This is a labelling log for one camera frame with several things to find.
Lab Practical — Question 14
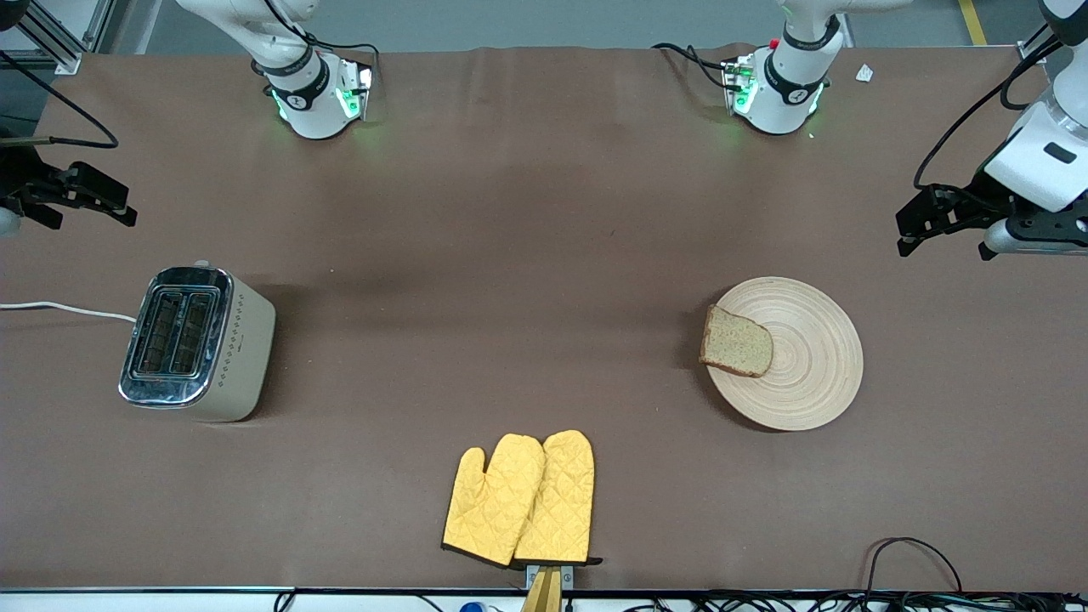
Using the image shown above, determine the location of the round wooden plate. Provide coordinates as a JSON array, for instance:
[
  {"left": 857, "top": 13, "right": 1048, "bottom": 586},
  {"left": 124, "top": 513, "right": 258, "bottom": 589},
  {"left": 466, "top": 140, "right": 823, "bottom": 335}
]
[{"left": 705, "top": 277, "right": 864, "bottom": 432}]

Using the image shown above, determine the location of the brown bread slice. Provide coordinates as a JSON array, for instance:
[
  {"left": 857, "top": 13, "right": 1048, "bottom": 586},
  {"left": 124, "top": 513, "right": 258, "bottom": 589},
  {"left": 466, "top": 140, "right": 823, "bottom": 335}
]
[{"left": 699, "top": 304, "right": 774, "bottom": 378}]

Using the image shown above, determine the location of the beige chrome two-slot toaster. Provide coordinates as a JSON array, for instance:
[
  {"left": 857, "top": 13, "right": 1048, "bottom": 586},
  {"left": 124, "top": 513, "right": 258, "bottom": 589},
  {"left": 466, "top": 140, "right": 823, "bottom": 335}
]
[{"left": 118, "top": 261, "right": 277, "bottom": 423}]

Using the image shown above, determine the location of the brown table mat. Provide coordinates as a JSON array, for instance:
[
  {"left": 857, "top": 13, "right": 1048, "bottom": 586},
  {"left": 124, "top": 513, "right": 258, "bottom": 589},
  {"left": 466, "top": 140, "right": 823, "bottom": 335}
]
[{"left": 0, "top": 44, "right": 1088, "bottom": 592}]

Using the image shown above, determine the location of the yellow quilted oven mitt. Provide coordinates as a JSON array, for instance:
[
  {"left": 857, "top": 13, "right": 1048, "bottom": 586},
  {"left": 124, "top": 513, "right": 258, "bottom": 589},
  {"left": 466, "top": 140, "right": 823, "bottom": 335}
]
[
  {"left": 513, "top": 430, "right": 603, "bottom": 567},
  {"left": 441, "top": 434, "right": 546, "bottom": 569}
]

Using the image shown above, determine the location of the white toaster power cord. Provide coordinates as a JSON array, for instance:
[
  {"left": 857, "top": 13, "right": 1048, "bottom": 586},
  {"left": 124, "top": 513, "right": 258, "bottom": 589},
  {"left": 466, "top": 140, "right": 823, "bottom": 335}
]
[{"left": 0, "top": 301, "right": 139, "bottom": 324}]

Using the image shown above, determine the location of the aluminium frame profile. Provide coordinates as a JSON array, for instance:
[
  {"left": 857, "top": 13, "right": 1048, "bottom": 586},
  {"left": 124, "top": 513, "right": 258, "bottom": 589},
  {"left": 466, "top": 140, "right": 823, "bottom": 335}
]
[
  {"left": 0, "top": 0, "right": 111, "bottom": 76},
  {"left": 1016, "top": 24, "right": 1063, "bottom": 66}
]

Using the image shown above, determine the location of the black right arm base cable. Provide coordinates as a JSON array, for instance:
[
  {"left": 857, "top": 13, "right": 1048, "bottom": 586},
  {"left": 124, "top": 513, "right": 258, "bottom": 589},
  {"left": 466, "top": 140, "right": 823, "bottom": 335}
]
[{"left": 263, "top": 0, "right": 381, "bottom": 65}]

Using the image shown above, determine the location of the black arm base cable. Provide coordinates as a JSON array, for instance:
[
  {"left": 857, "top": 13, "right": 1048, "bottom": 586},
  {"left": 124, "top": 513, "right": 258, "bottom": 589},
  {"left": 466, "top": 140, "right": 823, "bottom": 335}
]
[
  {"left": 652, "top": 42, "right": 734, "bottom": 91},
  {"left": 263, "top": 0, "right": 381, "bottom": 65}
]

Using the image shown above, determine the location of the black left arm base cable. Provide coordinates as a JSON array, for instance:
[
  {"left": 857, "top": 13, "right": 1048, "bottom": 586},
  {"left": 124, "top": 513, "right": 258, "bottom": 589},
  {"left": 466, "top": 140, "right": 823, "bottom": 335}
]
[{"left": 652, "top": 42, "right": 734, "bottom": 91}]

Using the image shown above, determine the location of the black looped cable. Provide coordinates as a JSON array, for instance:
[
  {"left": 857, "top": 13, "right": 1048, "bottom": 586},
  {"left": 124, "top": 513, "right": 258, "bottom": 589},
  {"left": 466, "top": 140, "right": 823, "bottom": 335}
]
[{"left": 863, "top": 537, "right": 964, "bottom": 596}]

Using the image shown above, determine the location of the small metal bracket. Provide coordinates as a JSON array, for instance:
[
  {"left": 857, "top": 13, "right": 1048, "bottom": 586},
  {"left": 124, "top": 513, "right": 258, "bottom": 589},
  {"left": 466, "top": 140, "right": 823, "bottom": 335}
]
[{"left": 525, "top": 564, "right": 574, "bottom": 592}]

